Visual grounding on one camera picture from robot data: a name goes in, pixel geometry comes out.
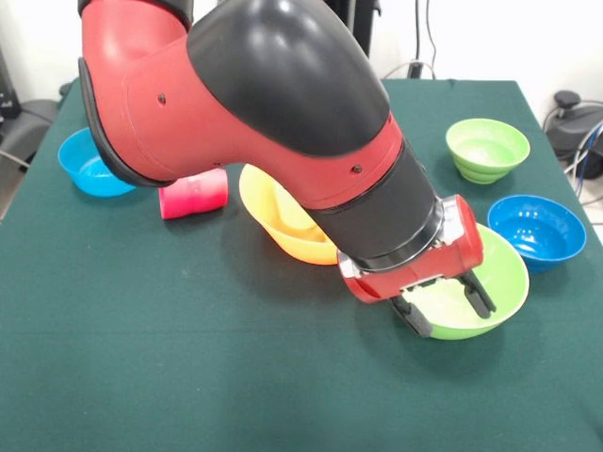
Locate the black wheeled base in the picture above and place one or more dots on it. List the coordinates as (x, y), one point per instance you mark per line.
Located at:
(572, 124)

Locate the red cup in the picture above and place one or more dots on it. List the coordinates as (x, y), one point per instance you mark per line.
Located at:
(193, 198)

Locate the light blue bowl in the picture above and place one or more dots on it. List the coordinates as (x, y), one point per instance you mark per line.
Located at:
(85, 174)

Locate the small green bowl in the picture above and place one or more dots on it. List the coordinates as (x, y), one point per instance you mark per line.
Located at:
(487, 150)

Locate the grey wheeled base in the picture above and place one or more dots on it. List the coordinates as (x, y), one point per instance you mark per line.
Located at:
(28, 124)

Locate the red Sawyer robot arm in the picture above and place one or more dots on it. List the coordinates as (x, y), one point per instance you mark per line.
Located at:
(235, 103)

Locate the large orange bowl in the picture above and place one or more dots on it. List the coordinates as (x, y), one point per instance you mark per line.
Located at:
(282, 235)

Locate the large green bowl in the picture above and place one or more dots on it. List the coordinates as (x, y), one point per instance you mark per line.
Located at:
(504, 282)

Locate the dark blue bowl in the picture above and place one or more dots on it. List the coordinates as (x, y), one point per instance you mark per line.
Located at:
(537, 233)

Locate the dark green table cloth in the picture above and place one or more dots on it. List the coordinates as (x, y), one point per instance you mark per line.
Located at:
(188, 386)

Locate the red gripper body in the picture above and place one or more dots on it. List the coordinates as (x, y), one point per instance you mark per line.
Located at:
(443, 266)

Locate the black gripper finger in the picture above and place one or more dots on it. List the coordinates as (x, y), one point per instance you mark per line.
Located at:
(479, 296)
(411, 316)

